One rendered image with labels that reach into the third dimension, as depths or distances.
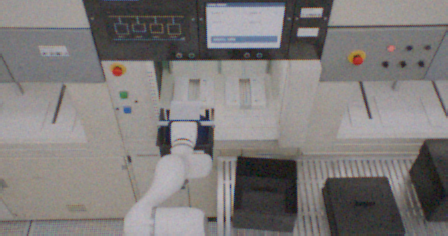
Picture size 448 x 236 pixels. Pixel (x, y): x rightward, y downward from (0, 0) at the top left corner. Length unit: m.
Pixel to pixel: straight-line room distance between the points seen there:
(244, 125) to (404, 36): 0.88
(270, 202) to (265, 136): 0.33
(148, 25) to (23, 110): 1.06
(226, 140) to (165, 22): 0.77
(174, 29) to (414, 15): 0.88
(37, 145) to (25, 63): 0.58
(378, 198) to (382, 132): 0.38
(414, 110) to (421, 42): 0.69
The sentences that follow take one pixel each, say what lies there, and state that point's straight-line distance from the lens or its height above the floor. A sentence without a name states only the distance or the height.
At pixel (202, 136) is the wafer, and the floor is 1.10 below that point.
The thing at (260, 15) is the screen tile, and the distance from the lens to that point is 1.71.
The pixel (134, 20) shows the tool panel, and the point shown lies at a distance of 1.75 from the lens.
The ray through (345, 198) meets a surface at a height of 0.86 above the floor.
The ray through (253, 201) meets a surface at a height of 0.77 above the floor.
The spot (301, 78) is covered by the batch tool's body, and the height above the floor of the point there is 1.35.
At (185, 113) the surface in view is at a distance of 1.84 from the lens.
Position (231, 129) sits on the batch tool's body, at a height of 0.87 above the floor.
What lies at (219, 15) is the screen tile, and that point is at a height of 1.63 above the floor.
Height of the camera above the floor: 2.68
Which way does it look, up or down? 50 degrees down
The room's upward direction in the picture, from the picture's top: 1 degrees clockwise
